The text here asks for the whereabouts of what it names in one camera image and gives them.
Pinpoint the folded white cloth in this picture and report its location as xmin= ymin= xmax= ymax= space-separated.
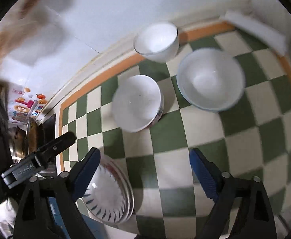
xmin=219 ymin=10 xmax=287 ymax=57

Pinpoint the red floral pattern plate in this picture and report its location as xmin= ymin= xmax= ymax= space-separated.
xmin=101 ymin=155 xmax=135 ymax=224

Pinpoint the metal cooking pot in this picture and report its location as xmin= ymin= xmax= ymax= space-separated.
xmin=8 ymin=118 xmax=38 ymax=164

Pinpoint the blue leaf pattern plate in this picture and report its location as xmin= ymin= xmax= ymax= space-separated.
xmin=82 ymin=164 xmax=126 ymax=224

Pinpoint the white bowl blue rim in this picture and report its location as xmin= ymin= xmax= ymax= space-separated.
xmin=176 ymin=48 xmax=246 ymax=112

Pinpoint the small white bowl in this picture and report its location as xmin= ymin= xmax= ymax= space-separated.
xmin=133 ymin=22 xmax=179 ymax=63

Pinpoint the white bowl dark pattern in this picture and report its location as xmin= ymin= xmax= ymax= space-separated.
xmin=111 ymin=75 xmax=164 ymax=133

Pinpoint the green checkered table mat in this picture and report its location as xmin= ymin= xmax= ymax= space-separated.
xmin=59 ymin=23 xmax=291 ymax=238

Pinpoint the colourful fruit wall sticker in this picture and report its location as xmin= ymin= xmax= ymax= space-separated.
xmin=7 ymin=84 xmax=48 ymax=125

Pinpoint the black induction cooktop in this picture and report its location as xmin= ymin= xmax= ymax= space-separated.
xmin=37 ymin=114 xmax=56 ymax=148

